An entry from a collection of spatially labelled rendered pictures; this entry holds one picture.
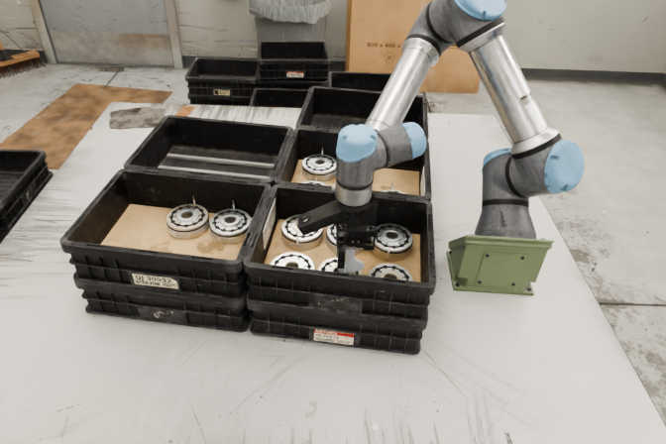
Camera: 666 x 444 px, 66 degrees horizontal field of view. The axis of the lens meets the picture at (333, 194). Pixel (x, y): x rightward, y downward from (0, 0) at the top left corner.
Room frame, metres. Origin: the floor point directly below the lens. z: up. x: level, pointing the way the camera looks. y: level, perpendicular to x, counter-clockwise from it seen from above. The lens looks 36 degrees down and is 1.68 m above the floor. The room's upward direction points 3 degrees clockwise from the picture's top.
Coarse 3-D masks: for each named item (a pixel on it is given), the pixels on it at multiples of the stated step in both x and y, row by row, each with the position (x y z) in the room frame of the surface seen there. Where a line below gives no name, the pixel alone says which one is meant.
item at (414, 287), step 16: (272, 192) 1.02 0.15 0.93; (320, 192) 1.03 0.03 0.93; (432, 208) 0.98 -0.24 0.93; (432, 224) 0.92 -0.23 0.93; (256, 240) 0.84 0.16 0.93; (432, 240) 0.87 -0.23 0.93; (432, 256) 0.81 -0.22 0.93; (256, 272) 0.75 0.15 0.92; (272, 272) 0.75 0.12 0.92; (288, 272) 0.75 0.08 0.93; (304, 272) 0.75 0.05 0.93; (320, 272) 0.75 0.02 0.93; (432, 272) 0.77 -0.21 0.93; (368, 288) 0.73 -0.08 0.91; (384, 288) 0.73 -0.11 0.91; (400, 288) 0.73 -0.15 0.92; (416, 288) 0.72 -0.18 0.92; (432, 288) 0.72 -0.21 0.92
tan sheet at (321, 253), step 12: (276, 228) 1.00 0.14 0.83; (324, 228) 1.01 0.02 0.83; (276, 240) 0.95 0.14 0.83; (324, 240) 0.96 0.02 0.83; (276, 252) 0.91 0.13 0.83; (288, 252) 0.91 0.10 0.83; (300, 252) 0.91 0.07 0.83; (312, 252) 0.92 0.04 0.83; (324, 252) 0.92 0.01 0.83; (372, 252) 0.93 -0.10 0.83; (372, 264) 0.89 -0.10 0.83; (396, 264) 0.89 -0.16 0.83; (408, 264) 0.89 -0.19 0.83; (420, 276) 0.85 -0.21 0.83
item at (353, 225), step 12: (336, 204) 0.84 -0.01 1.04; (372, 204) 0.83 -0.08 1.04; (360, 216) 0.84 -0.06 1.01; (372, 216) 0.84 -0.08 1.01; (336, 228) 0.86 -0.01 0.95; (348, 228) 0.82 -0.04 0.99; (360, 228) 0.83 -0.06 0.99; (372, 228) 0.83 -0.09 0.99; (336, 240) 0.83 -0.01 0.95; (348, 240) 0.83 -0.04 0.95; (360, 240) 0.83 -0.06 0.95
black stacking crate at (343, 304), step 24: (288, 192) 1.04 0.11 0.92; (288, 216) 1.04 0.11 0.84; (384, 216) 1.01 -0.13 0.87; (408, 216) 1.01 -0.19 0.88; (264, 288) 0.76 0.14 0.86; (288, 288) 0.76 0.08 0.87; (312, 288) 0.75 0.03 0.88; (336, 288) 0.75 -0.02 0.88; (360, 288) 0.75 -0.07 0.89; (360, 312) 0.74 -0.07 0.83; (384, 312) 0.74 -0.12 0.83; (408, 312) 0.73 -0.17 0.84
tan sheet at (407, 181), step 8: (296, 168) 1.28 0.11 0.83; (384, 168) 1.30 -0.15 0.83; (296, 176) 1.24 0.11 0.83; (376, 176) 1.25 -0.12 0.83; (384, 176) 1.26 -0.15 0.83; (392, 176) 1.26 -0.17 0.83; (400, 176) 1.26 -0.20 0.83; (408, 176) 1.26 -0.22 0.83; (416, 176) 1.27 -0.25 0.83; (328, 184) 1.20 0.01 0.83; (376, 184) 1.21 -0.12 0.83; (384, 184) 1.22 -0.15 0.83; (400, 184) 1.22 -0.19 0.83; (408, 184) 1.22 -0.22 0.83; (416, 184) 1.22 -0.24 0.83; (408, 192) 1.18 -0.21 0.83; (416, 192) 1.18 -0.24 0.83
